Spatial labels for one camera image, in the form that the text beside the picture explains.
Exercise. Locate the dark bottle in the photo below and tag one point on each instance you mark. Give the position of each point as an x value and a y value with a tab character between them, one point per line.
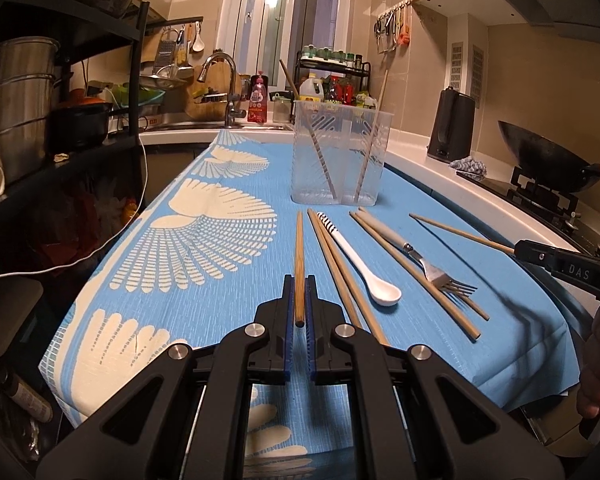
27	395

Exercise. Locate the yellow cooking oil bottle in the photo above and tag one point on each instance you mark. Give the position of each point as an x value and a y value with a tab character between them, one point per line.
311	89

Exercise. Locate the wooden cutting board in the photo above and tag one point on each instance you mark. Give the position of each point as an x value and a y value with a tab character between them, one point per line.
205	105

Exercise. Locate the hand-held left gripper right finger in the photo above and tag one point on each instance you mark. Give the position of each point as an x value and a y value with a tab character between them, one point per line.
311	340

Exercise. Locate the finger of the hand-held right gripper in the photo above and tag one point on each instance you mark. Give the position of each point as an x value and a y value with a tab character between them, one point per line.
535	256

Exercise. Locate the black pot with orange lid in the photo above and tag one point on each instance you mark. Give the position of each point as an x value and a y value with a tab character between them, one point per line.
77	120

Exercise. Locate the kitchen window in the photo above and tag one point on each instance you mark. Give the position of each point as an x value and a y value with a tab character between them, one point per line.
285	20

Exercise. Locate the metal grater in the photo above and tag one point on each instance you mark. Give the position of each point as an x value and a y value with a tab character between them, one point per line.
165	50

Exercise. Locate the hanging kitchen tools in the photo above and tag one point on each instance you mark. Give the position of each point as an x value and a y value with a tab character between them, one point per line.
392	27

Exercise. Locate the hanging white ladle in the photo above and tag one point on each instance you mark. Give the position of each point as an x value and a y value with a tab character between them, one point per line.
198	40

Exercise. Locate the metal strainer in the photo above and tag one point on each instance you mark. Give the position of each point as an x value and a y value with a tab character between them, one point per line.
165	77

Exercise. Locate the green plastic bowl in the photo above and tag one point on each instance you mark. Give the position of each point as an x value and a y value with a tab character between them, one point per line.
140	94

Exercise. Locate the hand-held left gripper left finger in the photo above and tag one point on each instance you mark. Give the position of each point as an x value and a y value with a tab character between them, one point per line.
287	340

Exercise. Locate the clear plastic utensil container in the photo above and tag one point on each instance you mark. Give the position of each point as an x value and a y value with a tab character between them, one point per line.
342	170

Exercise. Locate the dark brown wooden chopstick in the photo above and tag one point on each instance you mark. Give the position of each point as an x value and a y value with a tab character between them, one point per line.
347	285
320	152
325	255
298	260

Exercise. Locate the wall vent grille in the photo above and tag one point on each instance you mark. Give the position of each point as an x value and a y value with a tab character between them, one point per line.
456	67
477	72

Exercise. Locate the black electric kettle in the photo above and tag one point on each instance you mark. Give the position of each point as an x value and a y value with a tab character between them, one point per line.
450	125

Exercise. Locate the black metal shelf rack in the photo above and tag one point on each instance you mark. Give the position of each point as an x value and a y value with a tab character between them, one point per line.
105	30

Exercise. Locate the black gas stove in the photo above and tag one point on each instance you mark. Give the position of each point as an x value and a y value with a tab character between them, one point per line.
545	200

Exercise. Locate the blue patterned table cloth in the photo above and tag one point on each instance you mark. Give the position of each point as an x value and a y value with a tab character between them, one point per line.
250	270

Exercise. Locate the black wok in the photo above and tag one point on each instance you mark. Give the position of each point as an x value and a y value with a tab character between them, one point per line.
545	155

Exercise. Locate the black spice rack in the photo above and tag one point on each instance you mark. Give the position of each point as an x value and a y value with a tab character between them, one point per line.
330	62

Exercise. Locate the blue white dish cloth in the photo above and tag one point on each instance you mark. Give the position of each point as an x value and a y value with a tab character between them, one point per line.
470	166

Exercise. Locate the chrome kitchen faucet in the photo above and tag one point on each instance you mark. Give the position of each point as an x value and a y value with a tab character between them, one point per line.
229	90

